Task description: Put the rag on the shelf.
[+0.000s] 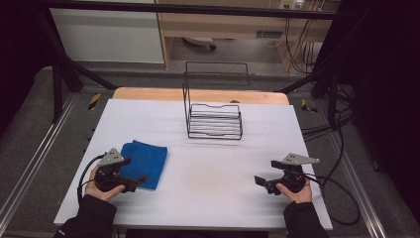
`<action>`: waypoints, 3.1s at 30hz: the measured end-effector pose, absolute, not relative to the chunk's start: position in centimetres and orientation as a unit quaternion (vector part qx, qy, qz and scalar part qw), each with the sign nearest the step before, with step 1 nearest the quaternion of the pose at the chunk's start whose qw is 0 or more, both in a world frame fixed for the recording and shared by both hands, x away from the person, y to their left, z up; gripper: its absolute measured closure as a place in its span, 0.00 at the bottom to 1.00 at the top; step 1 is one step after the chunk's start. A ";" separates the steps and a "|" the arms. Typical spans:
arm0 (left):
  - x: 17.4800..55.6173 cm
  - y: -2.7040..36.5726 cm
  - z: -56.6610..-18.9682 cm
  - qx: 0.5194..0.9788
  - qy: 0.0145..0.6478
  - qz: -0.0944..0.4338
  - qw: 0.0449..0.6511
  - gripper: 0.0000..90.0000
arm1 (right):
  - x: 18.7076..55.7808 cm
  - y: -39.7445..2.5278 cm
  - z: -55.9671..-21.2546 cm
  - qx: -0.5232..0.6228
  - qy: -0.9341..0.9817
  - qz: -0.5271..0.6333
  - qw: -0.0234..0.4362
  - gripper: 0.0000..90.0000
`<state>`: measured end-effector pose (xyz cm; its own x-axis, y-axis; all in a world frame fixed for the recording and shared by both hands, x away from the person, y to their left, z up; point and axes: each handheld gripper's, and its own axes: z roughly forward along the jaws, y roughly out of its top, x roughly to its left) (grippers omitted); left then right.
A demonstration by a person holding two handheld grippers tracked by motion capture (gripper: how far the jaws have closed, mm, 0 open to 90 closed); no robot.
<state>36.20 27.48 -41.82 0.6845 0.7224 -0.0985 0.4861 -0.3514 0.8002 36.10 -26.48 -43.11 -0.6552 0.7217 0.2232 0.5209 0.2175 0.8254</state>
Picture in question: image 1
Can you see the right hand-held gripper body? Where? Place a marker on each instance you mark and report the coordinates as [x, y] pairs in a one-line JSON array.
[[292, 178]]

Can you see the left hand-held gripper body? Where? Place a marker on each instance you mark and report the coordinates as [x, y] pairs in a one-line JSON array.
[[107, 180]]

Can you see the blue towel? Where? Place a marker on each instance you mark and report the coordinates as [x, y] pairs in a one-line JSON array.
[[147, 162]]

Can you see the person's left hand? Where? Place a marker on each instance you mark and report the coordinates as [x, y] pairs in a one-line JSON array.
[[99, 195]]

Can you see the person's right hand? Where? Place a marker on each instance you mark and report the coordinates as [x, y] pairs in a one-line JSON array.
[[298, 196]]

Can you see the white table cover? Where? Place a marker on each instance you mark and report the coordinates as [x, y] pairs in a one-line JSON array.
[[204, 185]]

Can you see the yellow black floor tape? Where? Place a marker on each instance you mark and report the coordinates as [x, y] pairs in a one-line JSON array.
[[307, 106], [94, 101]]

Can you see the black metal stand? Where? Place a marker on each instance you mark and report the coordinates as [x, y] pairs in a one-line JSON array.
[[57, 86], [332, 95]]

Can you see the white cabinet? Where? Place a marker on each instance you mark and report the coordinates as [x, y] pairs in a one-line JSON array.
[[109, 36]]

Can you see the black curtain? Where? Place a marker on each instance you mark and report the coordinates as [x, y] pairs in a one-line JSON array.
[[386, 82], [20, 49]]

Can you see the office chair base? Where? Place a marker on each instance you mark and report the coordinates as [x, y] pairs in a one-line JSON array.
[[199, 41]]

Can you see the light wooden desk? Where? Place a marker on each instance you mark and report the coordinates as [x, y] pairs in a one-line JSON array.
[[231, 28]]

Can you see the white power strip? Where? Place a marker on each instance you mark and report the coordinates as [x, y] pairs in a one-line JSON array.
[[292, 4]]

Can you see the aluminium floor rail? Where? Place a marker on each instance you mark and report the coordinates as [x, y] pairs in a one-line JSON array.
[[358, 188], [36, 162]]

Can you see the black frame crossbar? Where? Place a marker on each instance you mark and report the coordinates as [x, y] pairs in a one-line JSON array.
[[198, 9]]

